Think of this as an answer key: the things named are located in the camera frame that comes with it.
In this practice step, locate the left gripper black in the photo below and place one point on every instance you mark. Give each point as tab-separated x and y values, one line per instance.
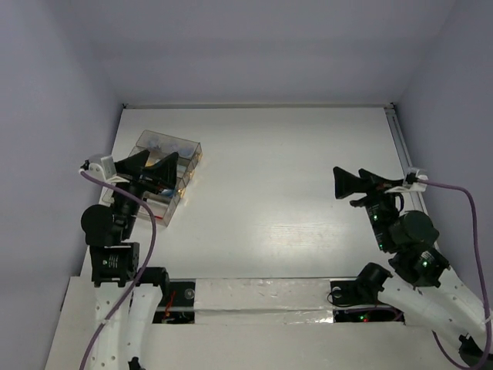
163	173

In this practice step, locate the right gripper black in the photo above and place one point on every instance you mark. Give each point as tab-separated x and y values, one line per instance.
346	183

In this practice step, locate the clear bead cup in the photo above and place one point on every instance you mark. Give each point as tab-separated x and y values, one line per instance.
186	151
170	147
154	143

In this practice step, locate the blue slime jar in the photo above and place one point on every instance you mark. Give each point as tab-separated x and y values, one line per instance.
170	193

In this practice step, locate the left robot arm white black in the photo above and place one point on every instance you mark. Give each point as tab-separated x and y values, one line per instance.
121	238

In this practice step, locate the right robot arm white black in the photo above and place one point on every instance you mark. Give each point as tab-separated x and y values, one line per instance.
419	281

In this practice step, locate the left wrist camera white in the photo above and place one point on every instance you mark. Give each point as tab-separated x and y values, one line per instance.
102	168

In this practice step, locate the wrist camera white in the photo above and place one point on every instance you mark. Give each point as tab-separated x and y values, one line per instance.
102	168
414	182

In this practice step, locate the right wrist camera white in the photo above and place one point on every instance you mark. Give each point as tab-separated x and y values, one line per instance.
414	182

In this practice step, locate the aluminium rail right side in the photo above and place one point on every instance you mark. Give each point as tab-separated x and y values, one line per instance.
403	154

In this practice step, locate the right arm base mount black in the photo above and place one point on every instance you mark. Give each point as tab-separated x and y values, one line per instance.
356	301

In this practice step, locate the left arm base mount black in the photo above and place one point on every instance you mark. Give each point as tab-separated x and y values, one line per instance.
178	307

